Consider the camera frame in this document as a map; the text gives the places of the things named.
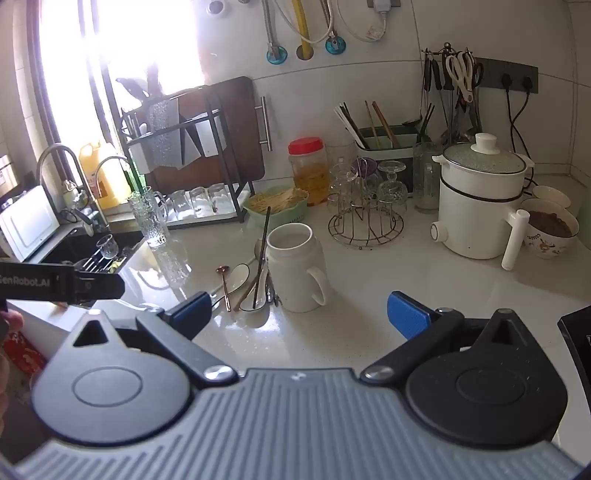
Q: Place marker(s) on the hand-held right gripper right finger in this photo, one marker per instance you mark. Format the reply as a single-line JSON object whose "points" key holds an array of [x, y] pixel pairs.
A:
{"points": [[408, 316]]}

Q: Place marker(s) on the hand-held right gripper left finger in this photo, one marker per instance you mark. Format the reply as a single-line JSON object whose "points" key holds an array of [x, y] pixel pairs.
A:
{"points": [[191, 311]]}

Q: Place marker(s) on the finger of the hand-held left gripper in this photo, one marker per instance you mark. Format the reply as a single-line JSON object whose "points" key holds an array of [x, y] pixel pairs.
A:
{"points": [[99, 287]]}

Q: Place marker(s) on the copper teaspoon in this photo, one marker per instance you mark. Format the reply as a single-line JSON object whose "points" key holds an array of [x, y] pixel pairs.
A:
{"points": [[223, 270]]}

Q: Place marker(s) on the white ceramic spoon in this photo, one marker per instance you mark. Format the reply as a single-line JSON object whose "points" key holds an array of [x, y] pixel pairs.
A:
{"points": [[254, 295]]}

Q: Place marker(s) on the metal spoon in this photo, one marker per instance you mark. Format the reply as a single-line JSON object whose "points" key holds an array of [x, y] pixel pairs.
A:
{"points": [[259, 249]]}

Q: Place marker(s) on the black chopstick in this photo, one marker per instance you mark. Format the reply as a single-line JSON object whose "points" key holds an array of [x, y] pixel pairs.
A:
{"points": [[263, 240]]}

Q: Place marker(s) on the white ceramic mug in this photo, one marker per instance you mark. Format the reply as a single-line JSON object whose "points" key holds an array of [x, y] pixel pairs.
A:
{"points": [[291, 272]]}

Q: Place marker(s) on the hanging kitchen utensils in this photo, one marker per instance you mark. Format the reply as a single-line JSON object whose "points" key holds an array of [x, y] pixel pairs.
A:
{"points": [[450, 106]]}

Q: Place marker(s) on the person's left hand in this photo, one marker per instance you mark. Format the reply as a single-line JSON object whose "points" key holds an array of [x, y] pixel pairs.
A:
{"points": [[11, 319]]}

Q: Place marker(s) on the small stemmed glass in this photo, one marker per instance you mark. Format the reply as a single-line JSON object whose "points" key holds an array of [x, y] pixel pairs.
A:
{"points": [[106, 247]]}

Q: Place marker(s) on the black kitchen sink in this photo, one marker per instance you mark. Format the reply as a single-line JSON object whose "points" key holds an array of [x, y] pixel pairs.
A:
{"points": [[64, 251]]}

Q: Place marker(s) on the red printed box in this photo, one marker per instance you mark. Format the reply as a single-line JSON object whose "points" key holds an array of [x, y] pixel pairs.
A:
{"points": [[23, 350]]}

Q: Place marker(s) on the textured glass mug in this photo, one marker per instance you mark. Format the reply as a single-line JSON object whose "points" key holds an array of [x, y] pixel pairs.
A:
{"points": [[147, 217]]}

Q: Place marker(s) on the yellow oil bottle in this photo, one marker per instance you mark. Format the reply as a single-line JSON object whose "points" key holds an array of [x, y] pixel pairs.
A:
{"points": [[104, 180]]}

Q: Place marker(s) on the white electric cooking pot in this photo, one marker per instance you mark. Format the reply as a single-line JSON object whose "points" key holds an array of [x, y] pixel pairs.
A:
{"points": [[475, 207]]}

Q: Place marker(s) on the cluster of clear stemmed glasses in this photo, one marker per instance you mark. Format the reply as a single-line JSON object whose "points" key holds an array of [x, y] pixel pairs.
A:
{"points": [[392, 189]]}

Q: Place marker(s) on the chrome faucet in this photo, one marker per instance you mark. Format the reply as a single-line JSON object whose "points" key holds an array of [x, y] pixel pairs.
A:
{"points": [[55, 148], [111, 159]]}

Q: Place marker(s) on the glass pitcher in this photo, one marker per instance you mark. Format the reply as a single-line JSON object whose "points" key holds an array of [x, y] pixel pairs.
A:
{"points": [[425, 180]]}

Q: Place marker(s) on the dried noodles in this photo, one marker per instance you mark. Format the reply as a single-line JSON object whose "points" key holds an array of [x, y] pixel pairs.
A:
{"points": [[277, 198]]}

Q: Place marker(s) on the green plastic basket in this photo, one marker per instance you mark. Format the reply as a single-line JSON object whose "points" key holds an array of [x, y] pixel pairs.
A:
{"points": [[295, 211]]}

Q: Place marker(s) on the purple tinted glass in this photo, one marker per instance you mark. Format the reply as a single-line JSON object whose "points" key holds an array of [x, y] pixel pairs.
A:
{"points": [[366, 168]]}

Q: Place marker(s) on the patterned ceramic bowl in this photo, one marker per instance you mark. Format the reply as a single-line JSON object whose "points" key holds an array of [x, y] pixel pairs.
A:
{"points": [[549, 240]]}

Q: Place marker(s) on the grey textured mat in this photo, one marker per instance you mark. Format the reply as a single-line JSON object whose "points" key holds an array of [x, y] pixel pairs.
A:
{"points": [[162, 134]]}

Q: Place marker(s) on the green utensil holder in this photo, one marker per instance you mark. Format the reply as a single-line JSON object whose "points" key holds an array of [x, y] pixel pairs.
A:
{"points": [[392, 150]]}

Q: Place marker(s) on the white plastic cutting board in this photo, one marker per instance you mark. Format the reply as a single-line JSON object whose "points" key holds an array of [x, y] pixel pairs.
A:
{"points": [[205, 136]]}

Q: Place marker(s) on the red lid plastic jar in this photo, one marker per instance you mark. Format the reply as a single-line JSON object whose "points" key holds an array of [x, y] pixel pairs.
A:
{"points": [[308, 170]]}

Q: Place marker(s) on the tall clear glass jar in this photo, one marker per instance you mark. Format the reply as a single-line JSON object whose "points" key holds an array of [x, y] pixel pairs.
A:
{"points": [[339, 150]]}

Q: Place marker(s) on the white ceramic bowl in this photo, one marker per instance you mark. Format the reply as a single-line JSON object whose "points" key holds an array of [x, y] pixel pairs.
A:
{"points": [[551, 194]]}

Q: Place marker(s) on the bunch of chopsticks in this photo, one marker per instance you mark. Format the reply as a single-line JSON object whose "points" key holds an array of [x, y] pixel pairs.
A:
{"points": [[353, 127]]}

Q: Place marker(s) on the black dish rack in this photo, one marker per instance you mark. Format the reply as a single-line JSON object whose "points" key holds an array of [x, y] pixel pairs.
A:
{"points": [[210, 106]]}

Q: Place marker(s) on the window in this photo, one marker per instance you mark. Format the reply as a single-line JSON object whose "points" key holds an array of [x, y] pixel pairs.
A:
{"points": [[138, 41]]}

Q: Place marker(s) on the black power strip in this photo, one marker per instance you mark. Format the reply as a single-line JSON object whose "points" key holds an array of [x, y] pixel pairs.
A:
{"points": [[496, 74]]}

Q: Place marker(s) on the teal pipe flange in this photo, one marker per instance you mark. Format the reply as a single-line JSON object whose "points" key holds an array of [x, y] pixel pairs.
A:
{"points": [[334, 46], [276, 54]]}

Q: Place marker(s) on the yellow gas pipe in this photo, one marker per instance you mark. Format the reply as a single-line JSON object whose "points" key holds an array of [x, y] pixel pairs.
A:
{"points": [[304, 27]]}

